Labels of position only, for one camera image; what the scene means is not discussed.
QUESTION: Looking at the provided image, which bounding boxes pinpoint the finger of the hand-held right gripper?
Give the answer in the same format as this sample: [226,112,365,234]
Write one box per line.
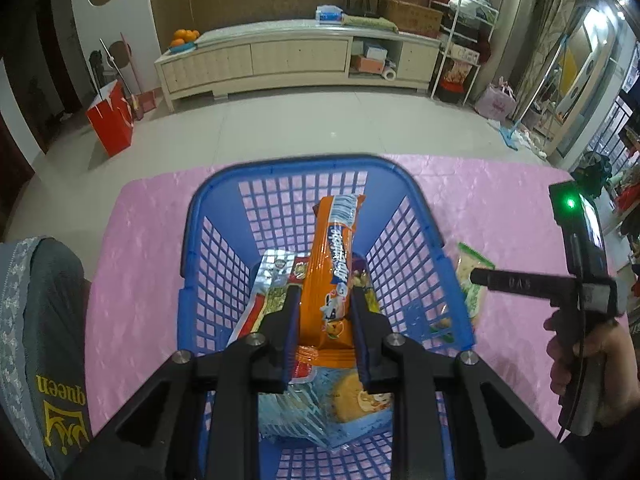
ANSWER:
[470,267,582,297]

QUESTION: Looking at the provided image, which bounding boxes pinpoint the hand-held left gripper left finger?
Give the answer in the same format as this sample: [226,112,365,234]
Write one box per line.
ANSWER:
[65,287,303,480]

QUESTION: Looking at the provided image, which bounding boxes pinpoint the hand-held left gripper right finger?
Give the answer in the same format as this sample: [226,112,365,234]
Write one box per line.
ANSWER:
[348,287,583,480]

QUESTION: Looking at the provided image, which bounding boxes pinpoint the white green cracker packet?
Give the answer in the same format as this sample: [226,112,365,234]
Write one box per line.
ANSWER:
[455,242,497,332]

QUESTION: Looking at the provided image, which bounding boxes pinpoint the orange biscuit packet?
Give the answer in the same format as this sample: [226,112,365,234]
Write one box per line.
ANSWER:
[295,194,368,366]

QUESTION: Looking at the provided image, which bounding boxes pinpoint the blue plastic basket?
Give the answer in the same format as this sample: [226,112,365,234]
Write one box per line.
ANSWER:
[177,154,476,480]

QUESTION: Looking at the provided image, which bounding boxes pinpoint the person's right hand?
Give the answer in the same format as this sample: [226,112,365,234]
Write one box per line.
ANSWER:
[544,310,640,428]

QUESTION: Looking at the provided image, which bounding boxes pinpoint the red edged snack packet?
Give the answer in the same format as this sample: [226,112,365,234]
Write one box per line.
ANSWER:
[225,252,312,351]

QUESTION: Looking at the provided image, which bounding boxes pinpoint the mop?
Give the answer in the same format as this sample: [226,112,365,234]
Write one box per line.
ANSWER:
[500,35,571,151]

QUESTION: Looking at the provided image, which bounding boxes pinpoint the pink bag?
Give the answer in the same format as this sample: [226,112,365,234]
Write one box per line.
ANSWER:
[474,77,517,120]

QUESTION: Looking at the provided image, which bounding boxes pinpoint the pink quilted blanket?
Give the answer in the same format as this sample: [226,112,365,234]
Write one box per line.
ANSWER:
[82,152,631,480]

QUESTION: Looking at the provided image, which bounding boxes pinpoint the arched standing mirror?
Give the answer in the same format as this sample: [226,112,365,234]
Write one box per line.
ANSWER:
[542,2,621,158]

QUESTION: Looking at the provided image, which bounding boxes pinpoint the printed gift box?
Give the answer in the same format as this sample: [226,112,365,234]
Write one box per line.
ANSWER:
[442,57,474,89]

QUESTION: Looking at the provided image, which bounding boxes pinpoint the patterned curtain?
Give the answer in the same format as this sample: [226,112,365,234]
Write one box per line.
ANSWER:
[512,0,591,126]

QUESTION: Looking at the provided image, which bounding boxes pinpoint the brown cardboard box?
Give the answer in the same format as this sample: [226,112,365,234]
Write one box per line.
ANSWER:
[384,0,445,39]

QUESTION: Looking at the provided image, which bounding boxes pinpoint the red dustpan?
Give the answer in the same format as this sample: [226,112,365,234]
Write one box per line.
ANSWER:
[131,89,159,121]

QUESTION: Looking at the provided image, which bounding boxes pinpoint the red paper bag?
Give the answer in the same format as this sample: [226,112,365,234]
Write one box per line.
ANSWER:
[86,80,136,158]

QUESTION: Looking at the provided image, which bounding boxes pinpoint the long beige cabinet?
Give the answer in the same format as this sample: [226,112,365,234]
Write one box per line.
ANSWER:
[154,19,443,113]

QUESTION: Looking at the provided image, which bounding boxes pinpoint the green folded cloth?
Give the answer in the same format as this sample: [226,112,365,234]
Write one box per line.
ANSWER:
[341,14,398,32]

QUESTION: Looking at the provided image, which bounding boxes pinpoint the white wire rack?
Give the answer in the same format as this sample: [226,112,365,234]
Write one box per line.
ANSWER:
[430,0,501,106]

